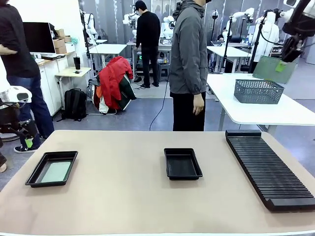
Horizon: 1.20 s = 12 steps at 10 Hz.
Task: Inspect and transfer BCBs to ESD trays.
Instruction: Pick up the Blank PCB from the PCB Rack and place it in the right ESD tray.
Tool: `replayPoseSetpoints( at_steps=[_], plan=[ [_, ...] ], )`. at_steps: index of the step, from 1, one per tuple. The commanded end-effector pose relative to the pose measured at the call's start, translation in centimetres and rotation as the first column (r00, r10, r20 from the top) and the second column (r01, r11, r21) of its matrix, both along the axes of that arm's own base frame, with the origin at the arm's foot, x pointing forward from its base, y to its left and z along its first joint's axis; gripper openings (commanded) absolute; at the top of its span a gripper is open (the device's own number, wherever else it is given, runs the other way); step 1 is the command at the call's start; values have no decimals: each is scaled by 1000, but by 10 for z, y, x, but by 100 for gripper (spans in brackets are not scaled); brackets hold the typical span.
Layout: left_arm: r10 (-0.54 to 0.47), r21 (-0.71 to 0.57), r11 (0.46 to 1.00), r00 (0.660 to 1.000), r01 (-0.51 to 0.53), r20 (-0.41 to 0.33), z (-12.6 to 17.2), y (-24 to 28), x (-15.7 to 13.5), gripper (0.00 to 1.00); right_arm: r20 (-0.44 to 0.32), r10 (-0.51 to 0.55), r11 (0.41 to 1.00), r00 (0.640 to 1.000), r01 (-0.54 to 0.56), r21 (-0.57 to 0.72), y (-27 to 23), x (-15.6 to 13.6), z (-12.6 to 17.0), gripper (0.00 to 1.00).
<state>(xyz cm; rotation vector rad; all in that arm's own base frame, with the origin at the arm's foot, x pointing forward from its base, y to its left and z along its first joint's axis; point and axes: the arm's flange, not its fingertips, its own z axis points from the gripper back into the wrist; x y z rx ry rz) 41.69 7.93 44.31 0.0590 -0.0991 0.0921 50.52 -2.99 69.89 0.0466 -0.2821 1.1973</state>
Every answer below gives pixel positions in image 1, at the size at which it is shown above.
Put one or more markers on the black tumbler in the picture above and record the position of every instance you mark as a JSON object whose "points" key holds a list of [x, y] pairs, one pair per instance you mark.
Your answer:
{"points": [[77, 62]]}

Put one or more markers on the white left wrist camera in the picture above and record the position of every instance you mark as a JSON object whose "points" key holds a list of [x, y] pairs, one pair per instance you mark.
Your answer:
{"points": [[21, 94]]}

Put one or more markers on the white cabinet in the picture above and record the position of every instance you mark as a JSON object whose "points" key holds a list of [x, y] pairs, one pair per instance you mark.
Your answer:
{"points": [[53, 78]]}

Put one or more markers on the black tripod stand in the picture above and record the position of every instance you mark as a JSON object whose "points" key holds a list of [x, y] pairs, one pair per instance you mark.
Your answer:
{"points": [[227, 44], [257, 44]]}

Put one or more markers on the white desk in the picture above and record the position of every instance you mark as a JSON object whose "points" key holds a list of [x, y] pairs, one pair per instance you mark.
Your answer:
{"points": [[108, 49]]}

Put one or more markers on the grey stool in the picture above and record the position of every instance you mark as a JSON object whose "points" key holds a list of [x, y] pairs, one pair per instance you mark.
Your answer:
{"points": [[164, 71]]}

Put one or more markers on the white background table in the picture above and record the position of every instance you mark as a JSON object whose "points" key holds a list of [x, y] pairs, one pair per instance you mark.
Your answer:
{"points": [[229, 50]]}

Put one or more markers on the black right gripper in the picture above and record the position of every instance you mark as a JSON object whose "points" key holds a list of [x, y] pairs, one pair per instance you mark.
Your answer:
{"points": [[291, 49]]}

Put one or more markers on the person's right hand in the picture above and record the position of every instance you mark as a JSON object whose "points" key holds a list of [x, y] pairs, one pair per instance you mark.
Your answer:
{"points": [[199, 104]]}

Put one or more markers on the small black ESD tray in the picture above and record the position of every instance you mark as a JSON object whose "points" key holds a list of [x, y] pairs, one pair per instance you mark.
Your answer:
{"points": [[182, 164]]}

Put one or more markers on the person in blue jeans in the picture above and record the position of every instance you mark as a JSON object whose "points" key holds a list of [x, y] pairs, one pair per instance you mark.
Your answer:
{"points": [[19, 49]]}

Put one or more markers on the person in grey jacket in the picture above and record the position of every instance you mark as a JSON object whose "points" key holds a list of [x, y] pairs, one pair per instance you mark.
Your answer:
{"points": [[187, 49]]}

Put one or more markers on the bare forearm of bystander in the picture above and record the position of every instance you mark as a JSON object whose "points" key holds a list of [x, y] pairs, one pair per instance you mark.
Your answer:
{"points": [[8, 50]]}

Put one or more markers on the person in black clothes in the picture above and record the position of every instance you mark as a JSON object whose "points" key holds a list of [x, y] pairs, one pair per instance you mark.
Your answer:
{"points": [[147, 29]]}

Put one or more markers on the red jacket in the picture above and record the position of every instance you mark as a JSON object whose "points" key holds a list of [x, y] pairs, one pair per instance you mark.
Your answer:
{"points": [[113, 76]]}

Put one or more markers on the black slotted board rack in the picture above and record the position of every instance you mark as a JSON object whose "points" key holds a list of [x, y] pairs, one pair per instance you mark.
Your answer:
{"points": [[268, 172]]}

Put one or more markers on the green circuit board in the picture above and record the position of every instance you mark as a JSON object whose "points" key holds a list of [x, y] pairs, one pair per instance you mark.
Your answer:
{"points": [[265, 70], [56, 172]]}

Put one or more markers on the black computer monitor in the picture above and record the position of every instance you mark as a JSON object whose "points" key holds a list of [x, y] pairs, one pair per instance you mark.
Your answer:
{"points": [[40, 37]]}

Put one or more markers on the small wooden side table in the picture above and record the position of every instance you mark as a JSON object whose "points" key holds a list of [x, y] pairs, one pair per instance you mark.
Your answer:
{"points": [[72, 72]]}

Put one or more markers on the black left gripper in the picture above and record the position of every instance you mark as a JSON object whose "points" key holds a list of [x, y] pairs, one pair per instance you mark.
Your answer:
{"points": [[8, 118]]}

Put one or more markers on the grey-sleeved right forearm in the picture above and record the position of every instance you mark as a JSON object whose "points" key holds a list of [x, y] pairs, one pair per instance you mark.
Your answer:
{"points": [[201, 78]]}

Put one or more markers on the small cardboard box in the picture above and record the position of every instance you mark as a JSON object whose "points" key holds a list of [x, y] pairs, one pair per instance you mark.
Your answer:
{"points": [[59, 32], [68, 38]]}

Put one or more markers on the black backpack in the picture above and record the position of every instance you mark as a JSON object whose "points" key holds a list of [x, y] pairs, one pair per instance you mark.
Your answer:
{"points": [[75, 103]]}

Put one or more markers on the grey plastic basket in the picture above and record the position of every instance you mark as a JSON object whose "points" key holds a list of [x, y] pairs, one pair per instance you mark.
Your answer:
{"points": [[258, 92]]}

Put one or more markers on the black keyboard case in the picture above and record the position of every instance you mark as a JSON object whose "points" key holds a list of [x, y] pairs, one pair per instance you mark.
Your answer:
{"points": [[53, 57]]}

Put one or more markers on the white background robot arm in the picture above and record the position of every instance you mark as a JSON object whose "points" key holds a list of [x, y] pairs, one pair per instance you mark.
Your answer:
{"points": [[168, 27], [91, 24], [242, 14], [129, 18]]}

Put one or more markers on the large black ESD tray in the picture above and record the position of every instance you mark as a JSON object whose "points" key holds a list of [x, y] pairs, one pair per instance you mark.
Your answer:
{"points": [[34, 177]]}

